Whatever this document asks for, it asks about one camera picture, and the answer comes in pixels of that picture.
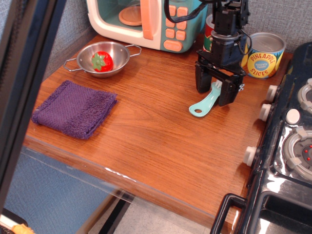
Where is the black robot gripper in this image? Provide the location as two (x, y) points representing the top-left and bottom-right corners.
(195, 34), (247, 107)

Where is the teal dish brush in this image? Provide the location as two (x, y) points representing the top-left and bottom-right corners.
(189, 80), (222, 117)

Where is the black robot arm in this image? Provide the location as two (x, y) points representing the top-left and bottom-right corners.
(195, 0), (250, 106)

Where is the purple folded towel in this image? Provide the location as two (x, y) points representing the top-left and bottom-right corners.
(31, 80), (117, 139)

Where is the tomato sauce can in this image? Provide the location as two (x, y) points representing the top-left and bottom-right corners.
(203, 14), (215, 52)

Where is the grey stove knob middle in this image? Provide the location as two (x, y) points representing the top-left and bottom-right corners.
(258, 104), (272, 121)

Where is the grey stove knob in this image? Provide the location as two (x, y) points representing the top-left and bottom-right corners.
(243, 146), (257, 167)
(266, 85), (278, 102)
(258, 104), (272, 121)

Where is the grey stove knob upper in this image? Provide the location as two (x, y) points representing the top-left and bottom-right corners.
(266, 85), (278, 102)

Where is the pineapple slices can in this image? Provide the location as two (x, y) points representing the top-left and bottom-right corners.
(241, 32), (286, 79)

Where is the grey stove knob lower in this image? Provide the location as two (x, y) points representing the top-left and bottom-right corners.
(243, 146), (257, 167)

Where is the teal toy microwave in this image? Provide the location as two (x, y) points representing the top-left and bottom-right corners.
(86, 0), (208, 53)

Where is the orange microwave plate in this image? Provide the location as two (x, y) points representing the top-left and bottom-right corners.
(118, 5), (142, 26)

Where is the red toy strawberry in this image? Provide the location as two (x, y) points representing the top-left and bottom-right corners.
(91, 51), (114, 72)

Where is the black toy stove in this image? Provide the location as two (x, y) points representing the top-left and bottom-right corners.
(211, 42), (312, 234)

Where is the orange fuzzy object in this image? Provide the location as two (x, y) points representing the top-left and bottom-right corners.
(11, 224), (34, 234)

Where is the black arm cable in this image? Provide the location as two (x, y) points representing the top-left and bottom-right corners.
(163, 0), (213, 24)

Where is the steel bowl with handles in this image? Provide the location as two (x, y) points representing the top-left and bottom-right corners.
(63, 41), (142, 78)

